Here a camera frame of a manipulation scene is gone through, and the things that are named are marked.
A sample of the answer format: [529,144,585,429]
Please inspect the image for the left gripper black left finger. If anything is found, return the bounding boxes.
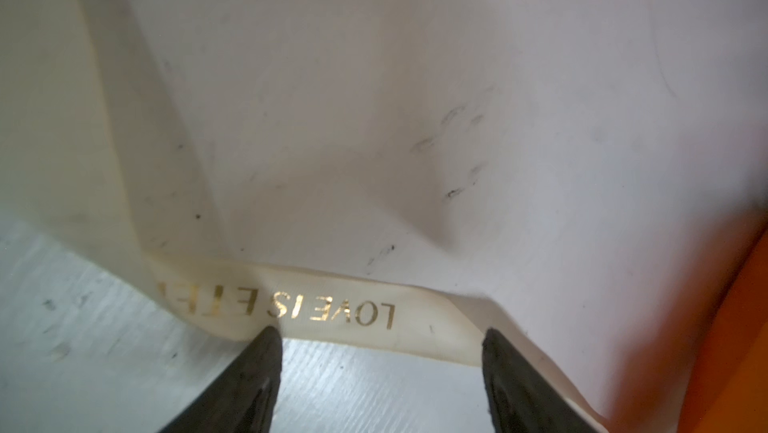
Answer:
[161,326,283,433]

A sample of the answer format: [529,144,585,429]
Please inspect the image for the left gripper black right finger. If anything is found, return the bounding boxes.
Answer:
[481,328,597,433]

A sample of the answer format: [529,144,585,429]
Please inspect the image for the orange wrapping paper sheet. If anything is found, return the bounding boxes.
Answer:
[677,235,767,432]

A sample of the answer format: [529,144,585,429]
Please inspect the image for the white ribbon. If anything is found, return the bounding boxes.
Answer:
[1,0,602,432]

